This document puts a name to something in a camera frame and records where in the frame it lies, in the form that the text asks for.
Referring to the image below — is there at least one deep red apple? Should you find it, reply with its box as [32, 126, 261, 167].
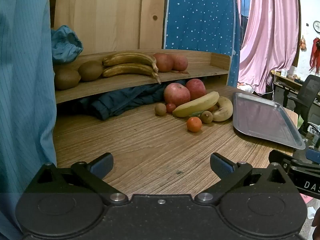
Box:
[185, 79, 207, 100]

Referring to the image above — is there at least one blue dotted curtain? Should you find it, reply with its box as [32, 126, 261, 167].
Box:
[162, 0, 240, 87]

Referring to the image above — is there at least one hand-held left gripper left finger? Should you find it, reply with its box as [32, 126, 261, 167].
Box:
[24, 152, 129, 204]

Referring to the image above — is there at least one large brown kiwi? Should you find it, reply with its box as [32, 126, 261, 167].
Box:
[78, 60, 104, 82]
[54, 70, 82, 90]

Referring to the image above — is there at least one long yellow banana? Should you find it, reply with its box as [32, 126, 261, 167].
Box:
[172, 91, 220, 118]

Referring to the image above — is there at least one black office chair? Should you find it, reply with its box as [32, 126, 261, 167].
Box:
[287, 74, 320, 130]

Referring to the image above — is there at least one wooden desk shelf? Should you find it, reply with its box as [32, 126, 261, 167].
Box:
[54, 49, 231, 104]

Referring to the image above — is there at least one short curved yellow banana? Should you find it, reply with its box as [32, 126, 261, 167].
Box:
[212, 96, 233, 122]

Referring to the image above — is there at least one wooden panel board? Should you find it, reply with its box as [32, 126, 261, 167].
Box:
[54, 0, 167, 55]

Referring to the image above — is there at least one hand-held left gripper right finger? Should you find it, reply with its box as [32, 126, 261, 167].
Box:
[194, 152, 300, 204]

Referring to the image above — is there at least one pale red apple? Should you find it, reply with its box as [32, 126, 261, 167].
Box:
[164, 83, 191, 107]

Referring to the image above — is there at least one small brown kiwi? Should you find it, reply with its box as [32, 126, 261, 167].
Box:
[154, 103, 167, 116]
[200, 110, 213, 124]

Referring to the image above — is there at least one wooden background desk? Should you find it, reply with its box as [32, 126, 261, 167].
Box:
[271, 69, 320, 110]

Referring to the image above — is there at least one white cable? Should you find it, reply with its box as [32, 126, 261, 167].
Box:
[260, 69, 278, 95]

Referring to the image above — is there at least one person's blue striped garment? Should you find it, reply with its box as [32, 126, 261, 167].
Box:
[0, 0, 58, 240]

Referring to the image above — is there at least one brown overripe banana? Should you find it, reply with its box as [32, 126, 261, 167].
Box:
[102, 52, 159, 72]
[102, 64, 162, 84]

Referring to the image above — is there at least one metal tray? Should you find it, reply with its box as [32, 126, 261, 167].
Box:
[232, 92, 306, 150]

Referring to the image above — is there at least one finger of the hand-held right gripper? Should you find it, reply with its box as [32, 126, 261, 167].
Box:
[269, 150, 307, 174]
[306, 148, 320, 164]

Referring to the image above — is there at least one pink white bedding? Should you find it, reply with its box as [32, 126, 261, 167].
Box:
[237, 81, 258, 94]

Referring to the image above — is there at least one pink curtain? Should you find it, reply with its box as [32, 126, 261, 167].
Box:
[234, 0, 299, 95]

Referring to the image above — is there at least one dark blue jacket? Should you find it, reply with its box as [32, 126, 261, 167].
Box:
[75, 79, 187, 120]

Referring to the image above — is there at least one crumpled light blue cloth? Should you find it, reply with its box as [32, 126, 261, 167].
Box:
[51, 25, 83, 64]

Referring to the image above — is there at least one red hanging cloth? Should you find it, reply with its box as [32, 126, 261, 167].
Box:
[309, 37, 320, 75]

